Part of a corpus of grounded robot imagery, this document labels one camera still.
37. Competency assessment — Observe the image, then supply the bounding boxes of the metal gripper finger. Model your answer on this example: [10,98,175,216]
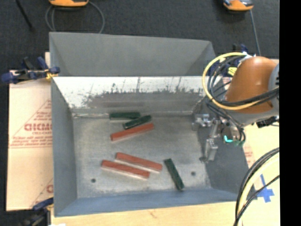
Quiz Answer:
[199,138,218,162]
[191,113,215,131]

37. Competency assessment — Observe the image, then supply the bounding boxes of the dark green flat block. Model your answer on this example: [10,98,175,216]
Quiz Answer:
[109,112,142,121]
[163,158,185,191]
[122,114,152,130]

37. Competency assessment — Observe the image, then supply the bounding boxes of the grey metal bin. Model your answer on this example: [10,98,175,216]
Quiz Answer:
[48,31,250,218]

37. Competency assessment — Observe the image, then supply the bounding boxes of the red-brown flat block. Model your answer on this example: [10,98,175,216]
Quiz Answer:
[110,122,155,142]
[101,159,151,180]
[114,152,164,174]

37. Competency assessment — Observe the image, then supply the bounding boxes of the cardboard board with red print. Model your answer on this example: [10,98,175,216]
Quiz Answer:
[6,75,55,211]

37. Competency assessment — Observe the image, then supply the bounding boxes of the black cylinder on white bracket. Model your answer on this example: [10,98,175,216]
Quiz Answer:
[255,115,280,129]

